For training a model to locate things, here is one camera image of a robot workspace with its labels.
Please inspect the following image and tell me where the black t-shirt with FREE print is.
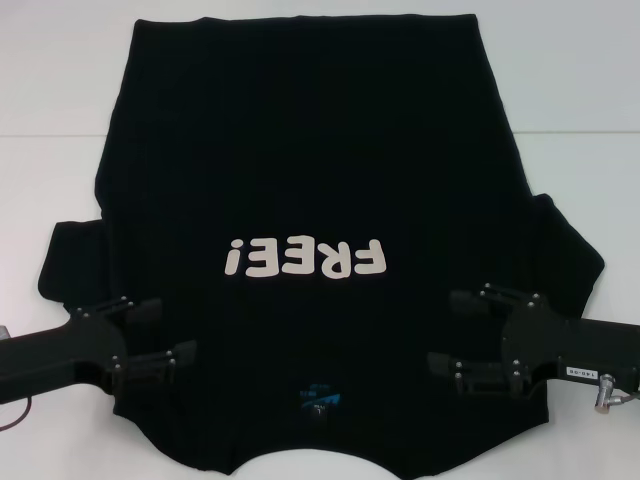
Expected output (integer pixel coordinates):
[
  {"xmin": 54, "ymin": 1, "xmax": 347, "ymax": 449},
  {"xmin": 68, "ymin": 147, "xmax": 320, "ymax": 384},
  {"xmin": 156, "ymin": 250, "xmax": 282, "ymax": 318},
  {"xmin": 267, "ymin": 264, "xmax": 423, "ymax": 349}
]
[{"xmin": 38, "ymin": 14, "xmax": 607, "ymax": 464}]

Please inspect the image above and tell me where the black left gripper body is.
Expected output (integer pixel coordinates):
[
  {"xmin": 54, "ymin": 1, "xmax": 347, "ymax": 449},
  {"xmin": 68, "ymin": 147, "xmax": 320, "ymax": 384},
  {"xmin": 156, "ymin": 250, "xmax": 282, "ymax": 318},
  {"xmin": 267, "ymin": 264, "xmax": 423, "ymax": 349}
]
[{"xmin": 0, "ymin": 314, "xmax": 129, "ymax": 399}]

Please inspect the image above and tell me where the reddish brown cable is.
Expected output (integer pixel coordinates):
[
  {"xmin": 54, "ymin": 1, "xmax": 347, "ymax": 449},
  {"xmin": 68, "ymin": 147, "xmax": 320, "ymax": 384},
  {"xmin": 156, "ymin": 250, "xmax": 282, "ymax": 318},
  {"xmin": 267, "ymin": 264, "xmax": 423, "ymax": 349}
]
[{"xmin": 0, "ymin": 394, "xmax": 37, "ymax": 431}]

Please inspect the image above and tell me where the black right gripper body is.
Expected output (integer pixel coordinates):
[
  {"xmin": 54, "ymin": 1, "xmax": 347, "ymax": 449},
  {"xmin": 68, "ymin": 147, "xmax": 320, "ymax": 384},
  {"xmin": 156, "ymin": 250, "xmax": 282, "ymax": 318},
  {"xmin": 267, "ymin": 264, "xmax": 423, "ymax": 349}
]
[{"xmin": 502, "ymin": 294, "xmax": 640, "ymax": 401}]

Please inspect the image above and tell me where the silver connector plug with cable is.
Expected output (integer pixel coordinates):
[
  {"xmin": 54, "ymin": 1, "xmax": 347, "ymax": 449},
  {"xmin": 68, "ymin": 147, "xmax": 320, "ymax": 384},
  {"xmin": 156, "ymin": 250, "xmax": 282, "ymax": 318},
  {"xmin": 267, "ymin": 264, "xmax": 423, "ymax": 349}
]
[{"xmin": 592, "ymin": 372, "xmax": 640, "ymax": 414}]

